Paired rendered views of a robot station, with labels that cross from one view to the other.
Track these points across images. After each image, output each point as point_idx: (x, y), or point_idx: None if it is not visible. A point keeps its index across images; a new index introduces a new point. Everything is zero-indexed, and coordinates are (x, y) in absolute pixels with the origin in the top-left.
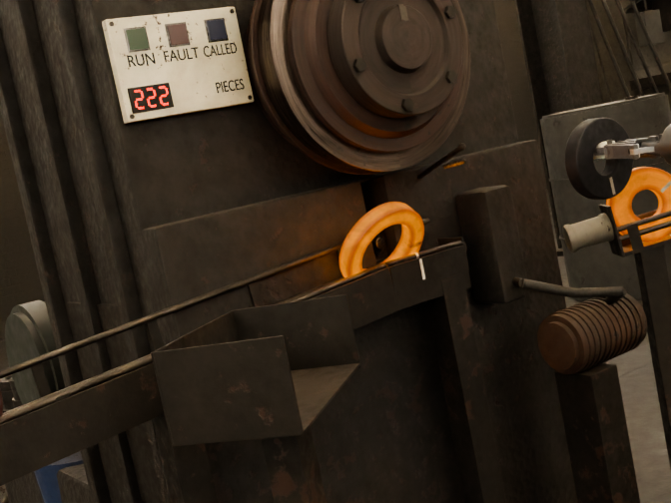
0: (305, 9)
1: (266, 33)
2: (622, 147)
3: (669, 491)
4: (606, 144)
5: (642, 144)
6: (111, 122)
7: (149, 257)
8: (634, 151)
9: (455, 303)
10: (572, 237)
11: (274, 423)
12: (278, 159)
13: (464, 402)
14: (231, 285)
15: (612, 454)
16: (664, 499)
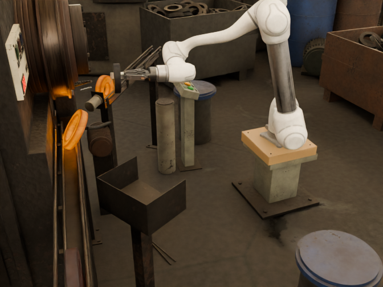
0: (65, 29)
1: (52, 42)
2: (137, 76)
3: (87, 184)
4: (122, 73)
5: (141, 74)
6: (6, 100)
7: (32, 167)
8: (144, 78)
9: (81, 143)
10: (94, 106)
11: (179, 209)
12: (29, 99)
13: (86, 180)
14: (56, 167)
15: None
16: (90, 187)
